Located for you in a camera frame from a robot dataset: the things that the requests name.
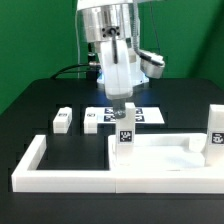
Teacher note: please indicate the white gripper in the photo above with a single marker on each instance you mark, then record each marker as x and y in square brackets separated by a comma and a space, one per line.
[123, 70]

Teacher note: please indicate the white desk top tray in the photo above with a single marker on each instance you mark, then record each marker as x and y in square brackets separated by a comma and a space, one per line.
[165, 163]

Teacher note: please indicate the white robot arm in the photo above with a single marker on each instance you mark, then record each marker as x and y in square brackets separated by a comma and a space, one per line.
[113, 28]

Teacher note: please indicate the white U-shaped frame fence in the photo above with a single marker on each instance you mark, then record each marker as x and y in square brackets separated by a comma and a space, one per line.
[27, 177]

